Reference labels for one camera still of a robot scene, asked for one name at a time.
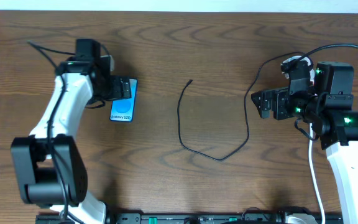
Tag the white power strip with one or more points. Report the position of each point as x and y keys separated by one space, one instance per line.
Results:
x=291 y=64

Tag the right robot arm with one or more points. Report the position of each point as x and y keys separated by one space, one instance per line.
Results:
x=323 y=98

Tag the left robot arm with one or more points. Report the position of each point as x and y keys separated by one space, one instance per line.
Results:
x=49 y=170

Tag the blue Galaxy smartphone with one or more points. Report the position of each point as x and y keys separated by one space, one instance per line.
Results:
x=123 y=110

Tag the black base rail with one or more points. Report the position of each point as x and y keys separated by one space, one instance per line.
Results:
x=247 y=217

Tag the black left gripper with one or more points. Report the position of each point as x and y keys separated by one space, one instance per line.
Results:
x=124 y=88

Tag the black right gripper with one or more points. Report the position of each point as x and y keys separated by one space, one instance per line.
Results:
x=276 y=104

